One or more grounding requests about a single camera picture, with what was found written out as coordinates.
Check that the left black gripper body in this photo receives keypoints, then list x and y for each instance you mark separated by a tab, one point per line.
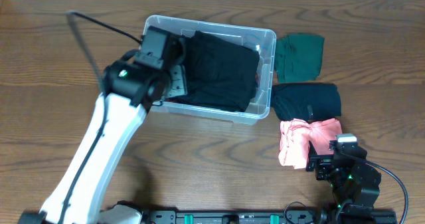
177	83

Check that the dark teal garment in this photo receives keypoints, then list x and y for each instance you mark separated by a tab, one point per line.
306	101

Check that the dark green garment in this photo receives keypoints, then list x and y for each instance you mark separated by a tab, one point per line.
298	57

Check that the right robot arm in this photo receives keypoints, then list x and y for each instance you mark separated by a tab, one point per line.
354	184

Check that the clear plastic storage container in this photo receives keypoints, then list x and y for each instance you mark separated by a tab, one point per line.
258	39

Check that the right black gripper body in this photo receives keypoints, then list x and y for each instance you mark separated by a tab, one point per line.
324	170

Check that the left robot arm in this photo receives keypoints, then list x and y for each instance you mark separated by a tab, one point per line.
129	88

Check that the black mounting rail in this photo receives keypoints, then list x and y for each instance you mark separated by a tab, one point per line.
249	218

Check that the coral pink garment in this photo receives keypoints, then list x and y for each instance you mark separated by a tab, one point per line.
296	136

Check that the black garment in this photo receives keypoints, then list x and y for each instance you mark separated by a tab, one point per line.
219	74

